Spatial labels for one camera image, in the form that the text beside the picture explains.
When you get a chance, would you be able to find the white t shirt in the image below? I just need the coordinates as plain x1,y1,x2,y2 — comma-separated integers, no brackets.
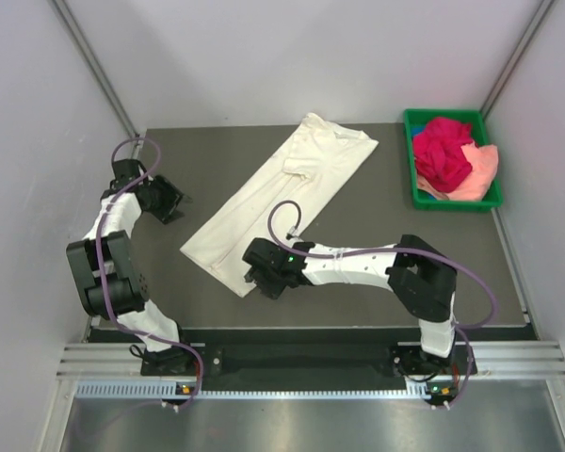
181,113,379,298

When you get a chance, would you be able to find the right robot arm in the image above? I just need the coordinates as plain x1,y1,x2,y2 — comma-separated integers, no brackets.
242,234,457,373

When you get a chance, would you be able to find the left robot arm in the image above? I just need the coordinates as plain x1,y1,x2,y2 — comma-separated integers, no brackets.
66,159,198,375

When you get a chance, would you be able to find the blue cloth in bin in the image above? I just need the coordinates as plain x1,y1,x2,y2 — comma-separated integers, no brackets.
411,124,426,137

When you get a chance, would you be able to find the magenta t shirt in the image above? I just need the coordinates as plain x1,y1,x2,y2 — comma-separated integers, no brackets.
412,117,474,193

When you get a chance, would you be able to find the peach t shirt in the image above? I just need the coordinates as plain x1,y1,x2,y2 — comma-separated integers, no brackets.
417,143,499,202

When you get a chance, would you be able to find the green plastic bin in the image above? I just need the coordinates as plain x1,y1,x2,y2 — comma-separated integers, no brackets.
403,108,503,212

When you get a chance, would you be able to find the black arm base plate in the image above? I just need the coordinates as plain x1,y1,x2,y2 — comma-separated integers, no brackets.
140,342,458,378

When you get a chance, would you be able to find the slotted grey cable duct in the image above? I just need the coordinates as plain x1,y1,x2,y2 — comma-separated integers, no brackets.
75,380,450,401

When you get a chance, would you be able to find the aluminium frame rail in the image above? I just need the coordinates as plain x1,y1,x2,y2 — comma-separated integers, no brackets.
56,341,565,380

